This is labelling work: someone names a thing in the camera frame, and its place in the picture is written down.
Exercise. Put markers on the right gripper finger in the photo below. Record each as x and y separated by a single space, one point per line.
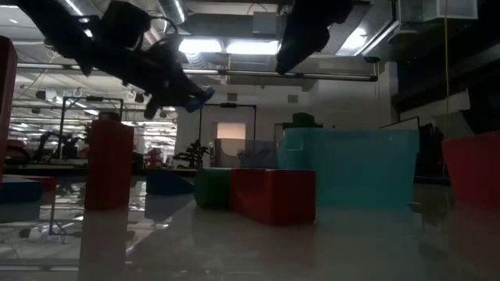
297 52

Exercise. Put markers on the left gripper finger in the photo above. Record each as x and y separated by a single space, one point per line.
158 102
187 87

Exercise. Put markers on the blue rectangular block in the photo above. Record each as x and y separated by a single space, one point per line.
19 191
164 185
201 99

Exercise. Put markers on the green rectangular block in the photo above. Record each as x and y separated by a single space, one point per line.
301 120

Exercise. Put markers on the green cylinder block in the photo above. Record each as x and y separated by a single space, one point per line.
211 187

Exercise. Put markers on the dark background robot arm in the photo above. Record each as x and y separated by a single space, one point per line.
193 154

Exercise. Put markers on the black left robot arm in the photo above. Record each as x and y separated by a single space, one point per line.
62 31

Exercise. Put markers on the bright ceiling light panel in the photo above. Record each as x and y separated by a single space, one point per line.
250 47

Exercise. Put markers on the red background machine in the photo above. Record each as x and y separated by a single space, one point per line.
154 158

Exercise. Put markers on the grey plastic bin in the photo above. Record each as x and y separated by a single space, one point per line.
226 152

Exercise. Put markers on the dark monitor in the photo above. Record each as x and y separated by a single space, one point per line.
318 125

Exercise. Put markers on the green translucent bin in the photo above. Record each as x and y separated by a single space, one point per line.
351 164

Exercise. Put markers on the white board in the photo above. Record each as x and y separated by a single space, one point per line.
406 124

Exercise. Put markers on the red plastic bin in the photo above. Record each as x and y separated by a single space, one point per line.
474 171

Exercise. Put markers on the white door black frame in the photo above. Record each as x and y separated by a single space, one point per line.
230 117

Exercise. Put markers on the silver round air duct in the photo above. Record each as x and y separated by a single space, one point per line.
172 9

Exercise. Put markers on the black metal frame rig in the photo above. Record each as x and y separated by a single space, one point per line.
61 129

